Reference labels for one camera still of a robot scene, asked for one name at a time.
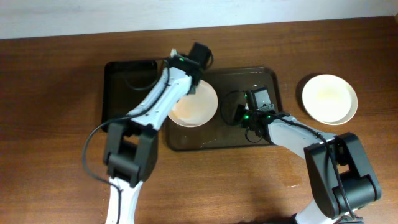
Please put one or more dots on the small black tray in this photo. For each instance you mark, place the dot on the small black tray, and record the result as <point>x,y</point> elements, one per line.
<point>126,84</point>

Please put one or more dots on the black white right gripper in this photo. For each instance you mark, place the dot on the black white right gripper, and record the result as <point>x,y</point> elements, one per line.
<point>240,113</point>

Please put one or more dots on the large brown tray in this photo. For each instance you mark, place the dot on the large brown tray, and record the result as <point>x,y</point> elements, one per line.
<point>216,134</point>

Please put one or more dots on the white plate back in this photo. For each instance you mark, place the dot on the white plate back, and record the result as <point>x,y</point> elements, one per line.
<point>326,82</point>

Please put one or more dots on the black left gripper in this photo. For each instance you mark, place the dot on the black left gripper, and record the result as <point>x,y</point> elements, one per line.
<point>193,88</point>

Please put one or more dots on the white plate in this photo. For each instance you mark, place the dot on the white plate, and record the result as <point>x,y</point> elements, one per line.
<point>326,82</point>
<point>196,109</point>
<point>331,107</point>

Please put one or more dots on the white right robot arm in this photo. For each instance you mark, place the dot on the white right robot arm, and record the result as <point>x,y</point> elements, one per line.
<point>341,177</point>

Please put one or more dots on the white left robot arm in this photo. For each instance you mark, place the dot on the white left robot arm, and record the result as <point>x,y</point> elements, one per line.
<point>131,146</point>

